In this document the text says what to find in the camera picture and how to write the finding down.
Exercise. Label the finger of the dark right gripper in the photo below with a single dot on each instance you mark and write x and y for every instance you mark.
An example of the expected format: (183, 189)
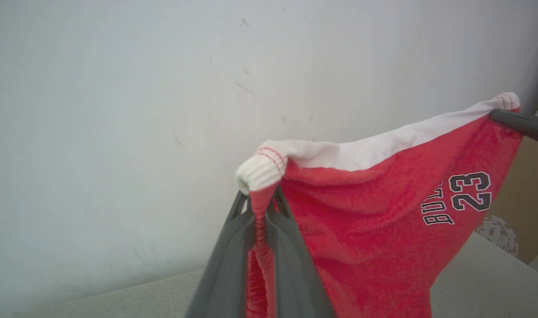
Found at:
(527, 126)

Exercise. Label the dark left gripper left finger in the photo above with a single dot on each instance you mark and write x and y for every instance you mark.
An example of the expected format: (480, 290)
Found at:
(227, 274)

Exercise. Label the red Bulls 23 garment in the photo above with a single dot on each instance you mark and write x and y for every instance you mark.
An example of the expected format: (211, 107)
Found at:
(361, 243)

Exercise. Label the brown printed cardboard box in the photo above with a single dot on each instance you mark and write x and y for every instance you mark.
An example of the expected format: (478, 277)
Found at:
(529, 198)

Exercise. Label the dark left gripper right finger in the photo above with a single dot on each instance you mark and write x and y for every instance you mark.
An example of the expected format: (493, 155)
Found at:
(295, 278)

